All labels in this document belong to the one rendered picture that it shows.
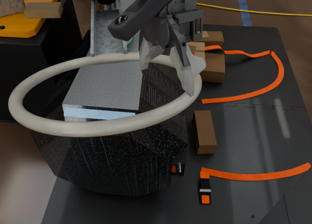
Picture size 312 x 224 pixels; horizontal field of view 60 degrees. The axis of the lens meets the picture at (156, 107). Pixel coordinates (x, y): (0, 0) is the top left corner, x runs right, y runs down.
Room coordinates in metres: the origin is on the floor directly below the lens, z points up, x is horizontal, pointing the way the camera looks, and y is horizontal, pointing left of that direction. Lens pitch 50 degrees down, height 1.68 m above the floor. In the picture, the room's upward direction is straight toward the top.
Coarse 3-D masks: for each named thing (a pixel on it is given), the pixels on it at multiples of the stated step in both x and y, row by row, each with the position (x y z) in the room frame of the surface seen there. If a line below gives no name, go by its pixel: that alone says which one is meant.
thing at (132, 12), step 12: (144, 0) 0.41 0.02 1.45; (156, 0) 0.41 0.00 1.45; (168, 0) 0.42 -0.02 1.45; (132, 12) 0.39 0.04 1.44; (144, 12) 0.39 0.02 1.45; (156, 12) 0.40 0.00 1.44; (120, 24) 0.37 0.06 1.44; (132, 24) 0.37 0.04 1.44; (144, 24) 0.38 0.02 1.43; (120, 36) 0.36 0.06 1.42; (132, 36) 0.36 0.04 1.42
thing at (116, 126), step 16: (64, 64) 0.65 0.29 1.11; (80, 64) 0.67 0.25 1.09; (32, 80) 0.54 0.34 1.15; (16, 96) 0.43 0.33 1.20; (192, 96) 0.40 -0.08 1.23; (16, 112) 0.36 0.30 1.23; (144, 112) 0.34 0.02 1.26; (160, 112) 0.34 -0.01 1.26; (176, 112) 0.35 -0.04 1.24; (32, 128) 0.31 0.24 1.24; (48, 128) 0.30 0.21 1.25; (64, 128) 0.30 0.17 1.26; (80, 128) 0.29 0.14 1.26; (96, 128) 0.29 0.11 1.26; (112, 128) 0.29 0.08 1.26; (128, 128) 0.30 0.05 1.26
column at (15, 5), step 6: (0, 0) 1.47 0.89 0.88; (6, 0) 1.48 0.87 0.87; (12, 0) 1.49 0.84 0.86; (18, 0) 1.51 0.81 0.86; (0, 6) 1.46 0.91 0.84; (6, 6) 1.48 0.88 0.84; (12, 6) 1.49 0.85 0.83; (18, 6) 1.50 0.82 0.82; (24, 6) 1.52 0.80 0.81; (0, 12) 1.46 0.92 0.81; (6, 12) 1.47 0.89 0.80; (12, 12) 1.48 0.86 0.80; (18, 12) 1.50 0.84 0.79
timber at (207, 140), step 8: (200, 112) 1.24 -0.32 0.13; (208, 112) 1.24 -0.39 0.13; (192, 120) 1.25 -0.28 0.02; (200, 120) 1.17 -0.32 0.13; (208, 120) 1.17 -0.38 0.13; (200, 128) 1.09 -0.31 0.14; (208, 128) 1.09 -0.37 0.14; (200, 136) 1.03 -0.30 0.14; (208, 136) 1.03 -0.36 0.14; (200, 144) 0.97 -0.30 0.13; (208, 144) 0.97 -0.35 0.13; (216, 144) 0.97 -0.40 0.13; (200, 152) 0.96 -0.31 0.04; (208, 152) 0.96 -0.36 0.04
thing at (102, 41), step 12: (120, 0) 1.06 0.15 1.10; (96, 12) 1.05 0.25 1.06; (108, 12) 1.05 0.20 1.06; (120, 12) 0.97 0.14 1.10; (96, 24) 0.95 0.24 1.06; (108, 24) 0.95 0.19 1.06; (96, 36) 0.87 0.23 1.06; (108, 36) 0.87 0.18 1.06; (96, 48) 0.79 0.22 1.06; (108, 48) 0.79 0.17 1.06; (120, 48) 0.79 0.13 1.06
